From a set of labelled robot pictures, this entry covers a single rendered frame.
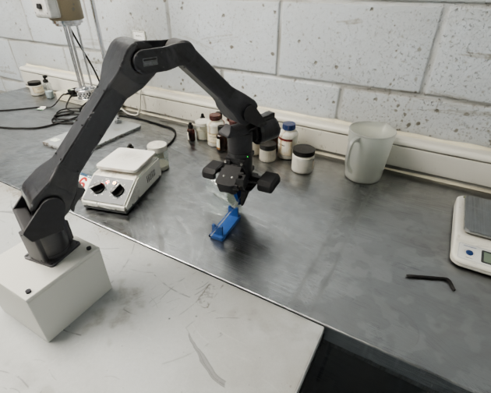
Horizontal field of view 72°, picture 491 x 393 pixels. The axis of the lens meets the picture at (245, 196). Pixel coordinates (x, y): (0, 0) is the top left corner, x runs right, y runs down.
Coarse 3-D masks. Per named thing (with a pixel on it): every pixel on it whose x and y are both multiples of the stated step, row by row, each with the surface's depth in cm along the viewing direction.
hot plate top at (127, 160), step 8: (112, 152) 95; (120, 152) 95; (128, 152) 95; (136, 152) 95; (144, 152) 95; (152, 152) 95; (104, 160) 91; (112, 160) 91; (120, 160) 91; (128, 160) 91; (136, 160) 91; (144, 160) 91; (104, 168) 88; (112, 168) 88; (120, 168) 87; (128, 168) 87; (136, 168) 87
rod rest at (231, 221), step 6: (228, 210) 83; (234, 210) 82; (228, 216) 83; (234, 216) 83; (240, 216) 83; (222, 222) 81; (228, 222) 81; (234, 222) 81; (222, 228) 76; (228, 228) 79; (216, 234) 77; (222, 234) 77; (222, 240) 77
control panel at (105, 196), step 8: (96, 176) 89; (104, 176) 88; (104, 184) 87; (112, 184) 87; (128, 184) 86; (88, 192) 87; (104, 192) 86; (128, 192) 85; (96, 200) 85; (104, 200) 85; (112, 200) 85; (120, 200) 84
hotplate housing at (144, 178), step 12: (144, 168) 91; (156, 168) 96; (144, 180) 91; (156, 180) 98; (132, 192) 86; (144, 192) 92; (84, 204) 86; (96, 204) 85; (108, 204) 85; (132, 204) 86
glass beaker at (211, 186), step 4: (216, 176) 89; (208, 180) 89; (212, 180) 89; (208, 184) 90; (212, 184) 89; (216, 184) 88; (208, 188) 90; (212, 188) 89; (216, 188) 88; (212, 192) 90; (216, 192) 88; (220, 192) 87; (220, 196) 88; (224, 196) 86; (228, 196) 86; (232, 196) 87; (224, 200) 88; (228, 200) 87; (232, 200) 88
